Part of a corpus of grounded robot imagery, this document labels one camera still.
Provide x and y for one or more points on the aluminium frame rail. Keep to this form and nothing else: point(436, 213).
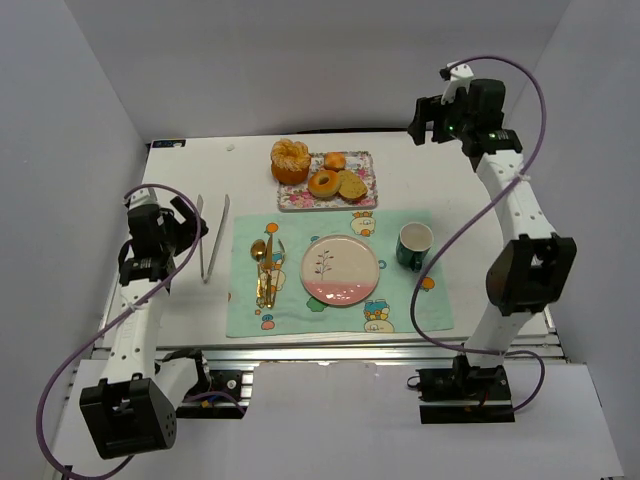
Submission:
point(241, 355)

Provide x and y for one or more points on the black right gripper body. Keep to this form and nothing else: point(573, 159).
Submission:
point(427, 116)

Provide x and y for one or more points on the pink white ceramic plate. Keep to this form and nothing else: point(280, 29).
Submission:
point(339, 270)

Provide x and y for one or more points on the floral rectangular tray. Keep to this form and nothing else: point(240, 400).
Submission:
point(299, 198)

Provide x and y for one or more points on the gold spoon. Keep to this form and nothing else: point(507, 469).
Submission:
point(257, 251)

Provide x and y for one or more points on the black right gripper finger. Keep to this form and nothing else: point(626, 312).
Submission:
point(418, 130)
point(427, 108)

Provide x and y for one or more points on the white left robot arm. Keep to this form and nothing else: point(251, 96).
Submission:
point(132, 409)

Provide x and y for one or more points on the gold knife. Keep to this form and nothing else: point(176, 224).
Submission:
point(268, 269)

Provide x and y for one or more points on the small round bun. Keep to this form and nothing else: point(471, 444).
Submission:
point(334, 161)

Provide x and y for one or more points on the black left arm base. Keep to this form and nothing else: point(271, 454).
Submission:
point(205, 393)

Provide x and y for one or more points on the brown bread slice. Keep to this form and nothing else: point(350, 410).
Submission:
point(352, 188)

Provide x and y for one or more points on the green ceramic mug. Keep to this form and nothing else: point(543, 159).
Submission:
point(413, 244)

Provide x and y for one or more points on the glazed ring donut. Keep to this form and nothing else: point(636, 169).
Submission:
point(324, 184)

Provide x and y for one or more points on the silver metal tongs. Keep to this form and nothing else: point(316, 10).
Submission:
point(206, 270)

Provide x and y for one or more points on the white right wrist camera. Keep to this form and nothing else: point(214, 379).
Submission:
point(455, 75)

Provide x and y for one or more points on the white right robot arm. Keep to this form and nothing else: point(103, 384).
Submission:
point(533, 267)

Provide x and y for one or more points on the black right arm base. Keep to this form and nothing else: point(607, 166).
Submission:
point(446, 397)

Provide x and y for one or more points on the green cartoon placemat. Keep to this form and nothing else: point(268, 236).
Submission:
point(295, 311)

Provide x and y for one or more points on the blue label sticker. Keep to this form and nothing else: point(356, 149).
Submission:
point(168, 143)

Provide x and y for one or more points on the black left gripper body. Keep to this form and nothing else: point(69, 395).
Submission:
point(179, 226)

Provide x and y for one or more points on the orange bundt cake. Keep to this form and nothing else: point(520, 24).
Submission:
point(290, 161)

